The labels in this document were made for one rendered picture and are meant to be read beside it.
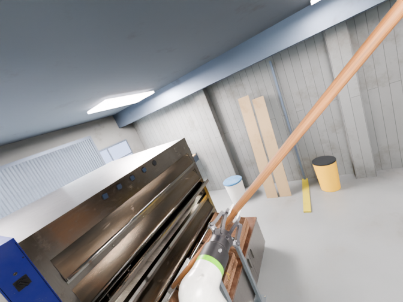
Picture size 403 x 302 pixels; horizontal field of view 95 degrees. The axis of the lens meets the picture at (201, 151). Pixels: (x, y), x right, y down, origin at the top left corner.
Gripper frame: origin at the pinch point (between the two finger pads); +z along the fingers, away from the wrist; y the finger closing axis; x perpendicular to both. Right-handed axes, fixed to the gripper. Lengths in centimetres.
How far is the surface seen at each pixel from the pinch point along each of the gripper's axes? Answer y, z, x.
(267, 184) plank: 74, 306, -161
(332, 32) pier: 5, 340, 121
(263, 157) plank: 34, 315, -116
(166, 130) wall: -226, 361, -227
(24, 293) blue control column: -70, -49, -99
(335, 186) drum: 168, 305, -84
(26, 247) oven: -88, -37, -87
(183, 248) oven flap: -6, 65, -154
